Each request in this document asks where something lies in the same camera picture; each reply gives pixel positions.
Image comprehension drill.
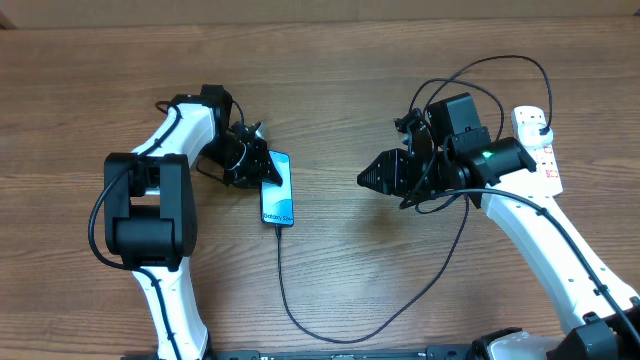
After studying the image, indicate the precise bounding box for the black charger cable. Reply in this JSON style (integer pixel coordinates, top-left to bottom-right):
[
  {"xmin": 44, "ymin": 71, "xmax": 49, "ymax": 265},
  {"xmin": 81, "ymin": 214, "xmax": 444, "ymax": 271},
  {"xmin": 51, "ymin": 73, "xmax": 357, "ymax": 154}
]
[{"xmin": 274, "ymin": 54, "xmax": 554, "ymax": 345}]

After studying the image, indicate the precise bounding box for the white power strip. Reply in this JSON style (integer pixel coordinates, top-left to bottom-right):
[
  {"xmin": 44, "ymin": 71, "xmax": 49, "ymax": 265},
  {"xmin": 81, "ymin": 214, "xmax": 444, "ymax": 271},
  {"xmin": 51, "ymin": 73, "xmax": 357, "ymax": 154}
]
[{"xmin": 511, "ymin": 105, "xmax": 563, "ymax": 197}]

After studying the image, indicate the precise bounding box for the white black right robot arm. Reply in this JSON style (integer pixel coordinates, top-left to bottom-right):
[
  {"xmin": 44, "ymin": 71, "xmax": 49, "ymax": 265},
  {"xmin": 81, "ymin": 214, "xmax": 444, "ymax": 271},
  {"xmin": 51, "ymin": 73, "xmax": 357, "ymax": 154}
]
[{"xmin": 357, "ymin": 93, "xmax": 639, "ymax": 359}]

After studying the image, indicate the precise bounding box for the white charger plug adapter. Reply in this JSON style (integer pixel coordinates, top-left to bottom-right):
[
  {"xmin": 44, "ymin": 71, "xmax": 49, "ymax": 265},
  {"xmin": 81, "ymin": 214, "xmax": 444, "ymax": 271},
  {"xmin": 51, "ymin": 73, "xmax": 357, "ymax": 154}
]
[{"xmin": 514, "ymin": 123, "xmax": 554, "ymax": 148}]

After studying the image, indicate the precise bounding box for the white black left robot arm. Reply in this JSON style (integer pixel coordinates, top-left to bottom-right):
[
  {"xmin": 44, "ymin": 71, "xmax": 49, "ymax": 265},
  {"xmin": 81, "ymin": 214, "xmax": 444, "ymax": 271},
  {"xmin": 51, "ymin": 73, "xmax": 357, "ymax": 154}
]
[{"xmin": 88, "ymin": 84, "xmax": 284, "ymax": 359}]

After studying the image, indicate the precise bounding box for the Samsung Galaxy smartphone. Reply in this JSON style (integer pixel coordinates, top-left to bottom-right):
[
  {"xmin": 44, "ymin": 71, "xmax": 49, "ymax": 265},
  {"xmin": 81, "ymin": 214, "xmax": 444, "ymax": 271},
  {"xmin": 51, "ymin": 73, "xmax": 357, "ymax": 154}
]
[{"xmin": 260, "ymin": 150, "xmax": 294, "ymax": 227}]

